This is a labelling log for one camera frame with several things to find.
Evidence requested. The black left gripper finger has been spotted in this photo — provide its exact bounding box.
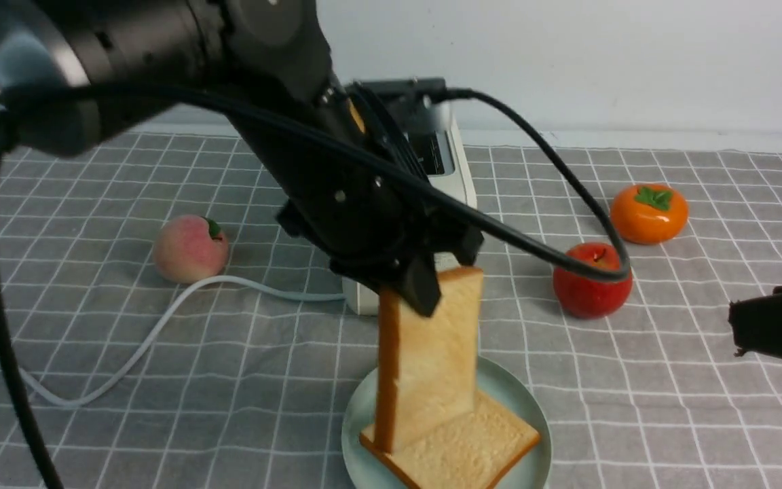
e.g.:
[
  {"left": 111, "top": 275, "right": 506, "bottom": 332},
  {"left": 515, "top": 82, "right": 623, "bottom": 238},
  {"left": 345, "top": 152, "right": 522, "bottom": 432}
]
[
  {"left": 451, "top": 227, "right": 484, "bottom": 266},
  {"left": 391, "top": 253, "right": 441, "bottom": 318}
]

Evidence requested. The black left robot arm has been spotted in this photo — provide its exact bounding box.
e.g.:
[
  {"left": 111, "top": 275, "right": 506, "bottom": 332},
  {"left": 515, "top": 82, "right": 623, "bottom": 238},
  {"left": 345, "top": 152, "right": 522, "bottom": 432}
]
[{"left": 0, "top": 1, "right": 483, "bottom": 316}]

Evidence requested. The toast slice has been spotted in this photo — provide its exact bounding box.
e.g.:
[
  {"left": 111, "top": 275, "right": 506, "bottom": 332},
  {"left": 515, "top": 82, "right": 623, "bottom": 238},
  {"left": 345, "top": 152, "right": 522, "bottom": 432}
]
[
  {"left": 372, "top": 267, "right": 483, "bottom": 453},
  {"left": 358, "top": 390, "right": 541, "bottom": 488}
]

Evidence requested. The light green plate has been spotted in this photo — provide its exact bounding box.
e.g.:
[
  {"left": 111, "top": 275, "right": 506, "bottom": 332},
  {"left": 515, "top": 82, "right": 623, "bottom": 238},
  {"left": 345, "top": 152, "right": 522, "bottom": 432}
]
[{"left": 339, "top": 357, "right": 553, "bottom": 488}]

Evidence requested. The red fake apple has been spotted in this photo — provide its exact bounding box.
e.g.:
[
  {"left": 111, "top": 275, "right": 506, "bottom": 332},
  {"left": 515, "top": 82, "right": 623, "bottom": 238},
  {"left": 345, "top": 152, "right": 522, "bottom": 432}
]
[{"left": 553, "top": 242, "right": 634, "bottom": 319}]

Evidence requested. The white two-slot toaster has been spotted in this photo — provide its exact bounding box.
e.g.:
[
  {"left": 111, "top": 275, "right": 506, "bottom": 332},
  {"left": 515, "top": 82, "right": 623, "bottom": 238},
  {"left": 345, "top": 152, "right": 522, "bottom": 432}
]
[{"left": 342, "top": 78, "right": 478, "bottom": 316}]

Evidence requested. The pink fake peach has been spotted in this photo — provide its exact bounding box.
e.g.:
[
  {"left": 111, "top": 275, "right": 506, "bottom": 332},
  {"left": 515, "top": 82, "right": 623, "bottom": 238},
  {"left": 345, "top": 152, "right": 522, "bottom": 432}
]
[{"left": 151, "top": 215, "right": 229, "bottom": 285}]

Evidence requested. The orange fake persimmon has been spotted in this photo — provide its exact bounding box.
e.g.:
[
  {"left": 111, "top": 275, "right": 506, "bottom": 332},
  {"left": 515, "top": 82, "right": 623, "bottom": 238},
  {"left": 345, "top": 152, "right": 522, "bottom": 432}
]
[{"left": 610, "top": 183, "right": 689, "bottom": 245}]

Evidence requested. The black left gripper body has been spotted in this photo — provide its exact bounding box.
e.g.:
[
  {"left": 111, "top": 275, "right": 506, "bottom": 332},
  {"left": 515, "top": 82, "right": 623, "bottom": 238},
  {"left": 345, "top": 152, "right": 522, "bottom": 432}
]
[{"left": 228, "top": 77, "right": 480, "bottom": 290}]

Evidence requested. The white toaster power cord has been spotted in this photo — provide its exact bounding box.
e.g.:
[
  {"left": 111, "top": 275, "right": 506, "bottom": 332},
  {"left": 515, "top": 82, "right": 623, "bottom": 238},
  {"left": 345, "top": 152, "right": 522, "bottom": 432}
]
[{"left": 0, "top": 275, "right": 346, "bottom": 408}]

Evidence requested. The grey checked tablecloth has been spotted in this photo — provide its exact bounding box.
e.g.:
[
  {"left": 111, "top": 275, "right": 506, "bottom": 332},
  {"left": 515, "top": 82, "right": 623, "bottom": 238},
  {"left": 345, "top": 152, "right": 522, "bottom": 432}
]
[{"left": 0, "top": 134, "right": 782, "bottom": 488}]

